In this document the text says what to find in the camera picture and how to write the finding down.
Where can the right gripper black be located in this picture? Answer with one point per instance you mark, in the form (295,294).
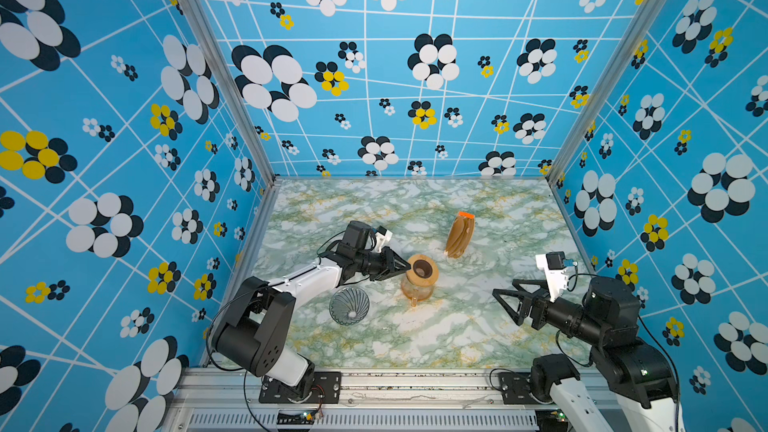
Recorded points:
(541,302)

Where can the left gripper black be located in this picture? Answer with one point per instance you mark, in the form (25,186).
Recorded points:
(388,264)

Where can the orange glass coffee carafe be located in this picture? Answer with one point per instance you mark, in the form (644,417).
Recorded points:
(416,293)

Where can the grey ribbed glass dripper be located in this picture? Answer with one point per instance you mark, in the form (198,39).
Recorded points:
(349,306)

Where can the wooden ring dripper holder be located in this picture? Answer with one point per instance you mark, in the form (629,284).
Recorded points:
(423,272)

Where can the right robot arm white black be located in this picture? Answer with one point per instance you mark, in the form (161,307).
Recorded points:
(642,377)

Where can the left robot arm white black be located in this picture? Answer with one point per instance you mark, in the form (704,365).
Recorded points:
(253,330)

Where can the small green circuit board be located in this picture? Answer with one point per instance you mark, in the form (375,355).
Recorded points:
(285,418)

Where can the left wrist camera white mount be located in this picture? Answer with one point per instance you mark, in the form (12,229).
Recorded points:
(382,238)

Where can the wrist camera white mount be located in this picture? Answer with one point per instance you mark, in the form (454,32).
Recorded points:
(382,238)
(557,269)

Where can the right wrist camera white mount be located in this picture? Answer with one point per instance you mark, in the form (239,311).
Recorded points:
(557,269)

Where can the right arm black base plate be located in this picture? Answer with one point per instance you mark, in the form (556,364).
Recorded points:
(515,389)

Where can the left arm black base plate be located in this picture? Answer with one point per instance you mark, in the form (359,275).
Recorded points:
(322,387)

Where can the aluminium front rail frame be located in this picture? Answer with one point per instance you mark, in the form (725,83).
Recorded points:
(378,400)

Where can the right aluminium corner post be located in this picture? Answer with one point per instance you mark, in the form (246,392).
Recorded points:
(639,26)

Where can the aluminium corner post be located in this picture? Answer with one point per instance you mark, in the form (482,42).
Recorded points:
(639,26)
(201,28)

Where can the left aluminium corner post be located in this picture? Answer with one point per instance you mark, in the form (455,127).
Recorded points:
(201,28)

